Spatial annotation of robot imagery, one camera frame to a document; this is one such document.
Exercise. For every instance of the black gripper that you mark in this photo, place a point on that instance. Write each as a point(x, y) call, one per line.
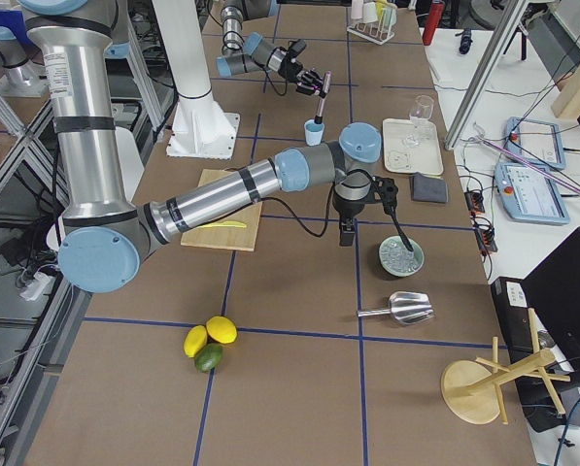
point(348, 208)
point(288, 67)

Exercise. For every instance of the steel muddler black tip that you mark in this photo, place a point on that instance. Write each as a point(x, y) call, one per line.
point(318, 119)

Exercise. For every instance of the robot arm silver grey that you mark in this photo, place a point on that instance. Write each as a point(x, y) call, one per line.
point(243, 54)
point(198, 174)

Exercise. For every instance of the light blue plastic cup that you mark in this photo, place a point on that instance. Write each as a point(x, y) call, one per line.
point(313, 132)

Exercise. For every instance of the whole yellow lemon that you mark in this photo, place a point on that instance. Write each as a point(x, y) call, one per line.
point(221, 329)
point(195, 340)

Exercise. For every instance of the wooden cup tree stand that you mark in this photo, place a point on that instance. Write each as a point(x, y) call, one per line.
point(472, 389)

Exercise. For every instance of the green bowl of ice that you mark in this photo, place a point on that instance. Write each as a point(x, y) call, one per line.
point(398, 260)

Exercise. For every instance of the grey folded cloth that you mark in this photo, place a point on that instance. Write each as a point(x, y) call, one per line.
point(428, 189)

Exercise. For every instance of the cream bear serving tray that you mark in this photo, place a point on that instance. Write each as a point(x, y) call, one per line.
point(402, 158)

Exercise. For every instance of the clear wine glass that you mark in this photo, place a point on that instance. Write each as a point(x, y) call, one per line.
point(419, 115)

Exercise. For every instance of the bamboo cutting board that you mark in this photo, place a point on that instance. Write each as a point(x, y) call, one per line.
point(227, 238)

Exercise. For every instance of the yellow plastic knife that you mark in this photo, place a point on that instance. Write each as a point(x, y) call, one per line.
point(225, 224)

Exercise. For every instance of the metal ice scoop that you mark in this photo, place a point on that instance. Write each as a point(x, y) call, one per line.
point(405, 307)

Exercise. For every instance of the red bottle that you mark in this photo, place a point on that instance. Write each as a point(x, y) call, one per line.
point(434, 16)

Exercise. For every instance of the blue teach pendant near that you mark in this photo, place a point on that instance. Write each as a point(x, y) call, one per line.
point(529, 195)

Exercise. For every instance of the blue teach pendant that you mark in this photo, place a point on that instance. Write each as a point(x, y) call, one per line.
point(539, 142)
point(529, 195)

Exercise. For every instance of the white chair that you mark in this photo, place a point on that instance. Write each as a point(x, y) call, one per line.
point(125, 169)

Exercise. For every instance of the blue teach pendant far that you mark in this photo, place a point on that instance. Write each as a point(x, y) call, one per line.
point(539, 142)

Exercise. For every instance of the green lime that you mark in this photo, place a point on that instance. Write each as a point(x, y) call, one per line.
point(209, 357)

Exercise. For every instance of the black laptop computer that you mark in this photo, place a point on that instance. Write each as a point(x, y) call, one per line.
point(552, 289)

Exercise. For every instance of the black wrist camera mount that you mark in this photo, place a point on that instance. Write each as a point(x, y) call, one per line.
point(384, 191)

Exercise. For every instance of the white wire cup rack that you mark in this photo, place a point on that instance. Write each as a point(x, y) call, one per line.
point(373, 20)

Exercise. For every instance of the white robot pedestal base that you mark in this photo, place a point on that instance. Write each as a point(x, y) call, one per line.
point(200, 129)

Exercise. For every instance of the aluminium frame post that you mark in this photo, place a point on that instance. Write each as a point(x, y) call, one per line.
point(504, 30)

